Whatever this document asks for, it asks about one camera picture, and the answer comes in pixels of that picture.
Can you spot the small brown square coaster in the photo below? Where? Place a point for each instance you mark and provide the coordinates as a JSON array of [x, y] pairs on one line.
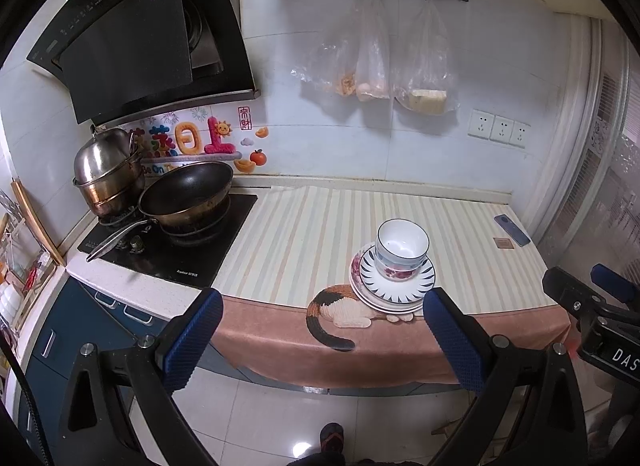
[[503, 243]]

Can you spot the stainless steel steamer pot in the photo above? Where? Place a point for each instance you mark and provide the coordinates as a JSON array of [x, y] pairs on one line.
[[105, 165]]

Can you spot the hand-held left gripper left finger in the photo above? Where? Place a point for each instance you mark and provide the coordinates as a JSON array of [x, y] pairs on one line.
[[195, 341]]

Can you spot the blue kitchen cabinet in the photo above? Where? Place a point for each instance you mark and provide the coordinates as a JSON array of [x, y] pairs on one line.
[[65, 326]]

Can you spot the striped cat print cloth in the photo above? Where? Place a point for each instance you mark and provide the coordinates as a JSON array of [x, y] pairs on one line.
[[300, 246]]

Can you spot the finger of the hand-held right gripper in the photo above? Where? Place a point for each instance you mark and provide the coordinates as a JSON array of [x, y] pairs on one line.
[[610, 281], [565, 288]]

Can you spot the blue striped white plate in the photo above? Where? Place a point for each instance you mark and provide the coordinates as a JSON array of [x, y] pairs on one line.
[[380, 291]]

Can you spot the window frame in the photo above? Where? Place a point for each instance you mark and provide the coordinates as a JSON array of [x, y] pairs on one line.
[[600, 145]]

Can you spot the wooden kitchen rack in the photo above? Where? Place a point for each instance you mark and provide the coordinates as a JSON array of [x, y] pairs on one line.
[[30, 271]]

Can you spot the clear plastic bag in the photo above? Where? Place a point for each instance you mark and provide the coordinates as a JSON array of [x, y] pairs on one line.
[[372, 60], [330, 60], [425, 70]]

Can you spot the black range hood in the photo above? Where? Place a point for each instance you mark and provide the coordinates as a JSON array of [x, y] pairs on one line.
[[130, 45]]

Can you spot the floral bowl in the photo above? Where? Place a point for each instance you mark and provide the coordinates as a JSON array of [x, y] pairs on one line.
[[400, 273]]

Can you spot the colourful wall sticker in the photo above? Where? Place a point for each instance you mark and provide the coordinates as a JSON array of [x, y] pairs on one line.
[[190, 140]]

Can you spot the blue smartphone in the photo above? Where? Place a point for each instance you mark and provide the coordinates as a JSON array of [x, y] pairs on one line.
[[512, 231]]

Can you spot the white bowl with blue rim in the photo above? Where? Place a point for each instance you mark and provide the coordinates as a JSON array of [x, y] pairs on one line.
[[400, 241]]

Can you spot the black wok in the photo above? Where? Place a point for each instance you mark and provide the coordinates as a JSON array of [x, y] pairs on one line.
[[185, 191]]

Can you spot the black slipper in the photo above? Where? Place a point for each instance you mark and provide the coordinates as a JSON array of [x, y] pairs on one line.
[[331, 438]]

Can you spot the white power outlet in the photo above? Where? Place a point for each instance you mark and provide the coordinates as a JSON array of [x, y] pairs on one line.
[[481, 124], [501, 129], [520, 134]]

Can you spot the wooden cutting board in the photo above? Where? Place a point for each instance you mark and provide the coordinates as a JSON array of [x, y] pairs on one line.
[[37, 226]]

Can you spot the floral plate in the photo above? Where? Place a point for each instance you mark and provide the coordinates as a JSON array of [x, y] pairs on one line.
[[355, 271]]

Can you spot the black gas stove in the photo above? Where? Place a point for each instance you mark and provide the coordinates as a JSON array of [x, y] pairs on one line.
[[220, 246]]

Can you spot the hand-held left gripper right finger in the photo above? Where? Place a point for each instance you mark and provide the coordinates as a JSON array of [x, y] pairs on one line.
[[452, 341]]

